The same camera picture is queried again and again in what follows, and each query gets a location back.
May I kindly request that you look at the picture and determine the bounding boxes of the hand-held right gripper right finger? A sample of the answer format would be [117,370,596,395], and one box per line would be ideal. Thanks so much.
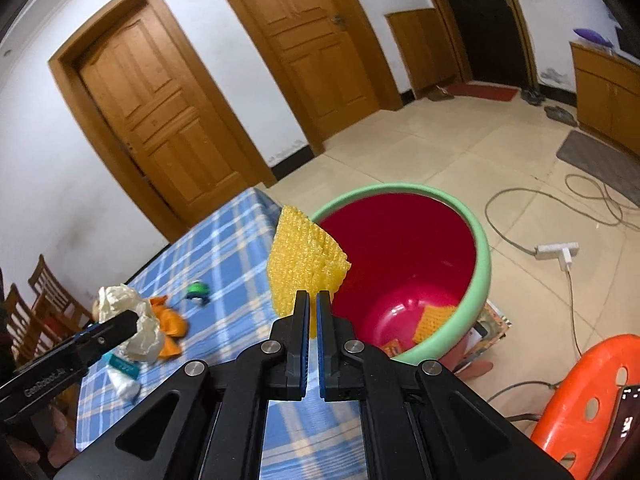
[316,290,576,480]

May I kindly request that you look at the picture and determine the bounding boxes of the orange plastic stool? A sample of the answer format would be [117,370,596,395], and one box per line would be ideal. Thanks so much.
[530,334,640,480]

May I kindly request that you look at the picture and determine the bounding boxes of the brown wooden door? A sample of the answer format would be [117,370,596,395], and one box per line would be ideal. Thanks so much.
[48,0,277,242]
[202,0,404,155]

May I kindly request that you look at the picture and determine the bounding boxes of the white power strip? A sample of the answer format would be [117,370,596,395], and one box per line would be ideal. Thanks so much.
[535,242,580,272]

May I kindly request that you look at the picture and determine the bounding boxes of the red doormat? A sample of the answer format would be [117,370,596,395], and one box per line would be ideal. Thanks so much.
[444,82,521,104]

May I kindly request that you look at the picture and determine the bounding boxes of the pair of grey shoes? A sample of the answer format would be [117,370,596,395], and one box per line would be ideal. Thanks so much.
[543,105,579,128]

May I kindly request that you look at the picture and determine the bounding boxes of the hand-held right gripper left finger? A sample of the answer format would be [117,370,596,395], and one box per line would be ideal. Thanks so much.
[60,290,311,480]

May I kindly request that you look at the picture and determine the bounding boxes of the wooden cabinet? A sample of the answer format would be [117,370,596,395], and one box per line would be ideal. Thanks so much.
[570,40,640,157]

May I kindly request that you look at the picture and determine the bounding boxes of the red bin with green rim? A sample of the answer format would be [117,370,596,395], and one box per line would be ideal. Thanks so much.
[307,183,493,366]

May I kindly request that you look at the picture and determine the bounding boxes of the person's left hand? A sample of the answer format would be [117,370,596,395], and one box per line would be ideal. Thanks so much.
[9,407,70,463]

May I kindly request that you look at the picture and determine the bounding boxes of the white squeezed tube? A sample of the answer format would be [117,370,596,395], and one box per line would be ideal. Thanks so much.
[105,352,142,403]

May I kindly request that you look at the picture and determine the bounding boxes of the purple object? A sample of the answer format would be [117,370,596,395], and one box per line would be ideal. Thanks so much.
[573,27,614,49]

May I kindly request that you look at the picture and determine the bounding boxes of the grey coiled cable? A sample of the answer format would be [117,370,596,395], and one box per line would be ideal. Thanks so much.
[484,174,640,257]

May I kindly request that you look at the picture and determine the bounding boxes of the white paper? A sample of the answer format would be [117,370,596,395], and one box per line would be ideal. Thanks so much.
[96,284,165,363]

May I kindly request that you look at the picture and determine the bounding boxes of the blue plaid tablecloth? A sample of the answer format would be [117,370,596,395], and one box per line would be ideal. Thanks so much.
[75,187,368,480]

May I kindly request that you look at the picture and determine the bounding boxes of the white power cord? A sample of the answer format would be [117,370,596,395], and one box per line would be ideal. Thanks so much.
[564,260,593,366]

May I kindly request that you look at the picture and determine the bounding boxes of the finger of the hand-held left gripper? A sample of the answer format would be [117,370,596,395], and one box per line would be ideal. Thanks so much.
[64,309,139,377]

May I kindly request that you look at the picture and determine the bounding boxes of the wooden wall panel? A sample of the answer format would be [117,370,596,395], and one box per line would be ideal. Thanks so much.
[385,7,473,102]

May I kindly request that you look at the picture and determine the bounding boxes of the dark entrance door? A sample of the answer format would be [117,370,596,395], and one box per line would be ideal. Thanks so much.
[415,0,540,92]

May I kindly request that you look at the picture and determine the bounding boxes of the yellow foam net in bin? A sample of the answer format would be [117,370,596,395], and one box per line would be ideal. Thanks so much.
[412,304,458,346]

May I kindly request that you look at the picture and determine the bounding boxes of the grey floor mat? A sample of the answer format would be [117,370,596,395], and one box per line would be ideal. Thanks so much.
[556,130,640,207]

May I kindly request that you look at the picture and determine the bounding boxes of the black cable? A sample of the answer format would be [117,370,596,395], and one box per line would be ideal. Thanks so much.
[484,379,568,423]

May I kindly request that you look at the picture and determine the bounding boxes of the yellow foam net piece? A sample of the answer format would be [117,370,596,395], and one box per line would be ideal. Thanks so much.
[267,204,352,338]

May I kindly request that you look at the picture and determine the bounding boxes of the wooden chair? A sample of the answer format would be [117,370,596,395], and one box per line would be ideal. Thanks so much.
[0,282,81,376]
[27,254,94,323]

